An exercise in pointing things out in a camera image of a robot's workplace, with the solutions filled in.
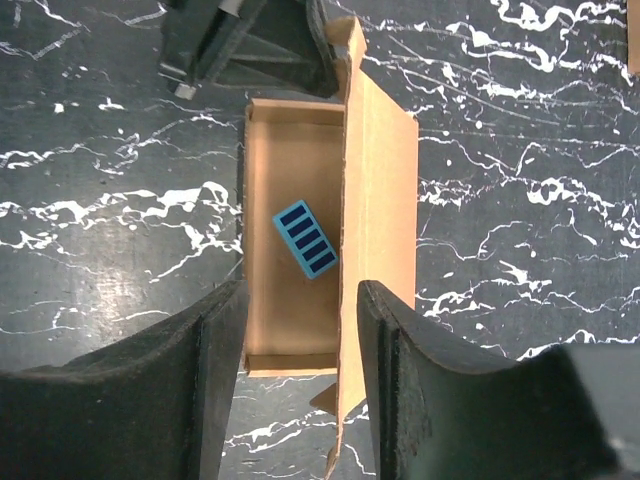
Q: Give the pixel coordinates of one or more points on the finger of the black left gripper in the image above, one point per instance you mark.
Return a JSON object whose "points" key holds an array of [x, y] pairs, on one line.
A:
{"points": [[247, 45]]}

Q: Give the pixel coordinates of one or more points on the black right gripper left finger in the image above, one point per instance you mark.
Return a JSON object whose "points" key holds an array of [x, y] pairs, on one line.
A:
{"points": [[154, 405]]}

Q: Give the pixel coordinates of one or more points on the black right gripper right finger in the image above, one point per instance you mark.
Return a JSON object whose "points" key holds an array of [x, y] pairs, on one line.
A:
{"points": [[441, 407]]}

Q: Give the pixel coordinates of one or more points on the cardboard box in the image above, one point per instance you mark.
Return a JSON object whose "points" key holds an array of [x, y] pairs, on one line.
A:
{"points": [[633, 36], [355, 163]]}

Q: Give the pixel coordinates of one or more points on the blue slotted plastic block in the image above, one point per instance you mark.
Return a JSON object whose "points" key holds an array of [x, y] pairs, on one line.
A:
{"points": [[305, 239]]}

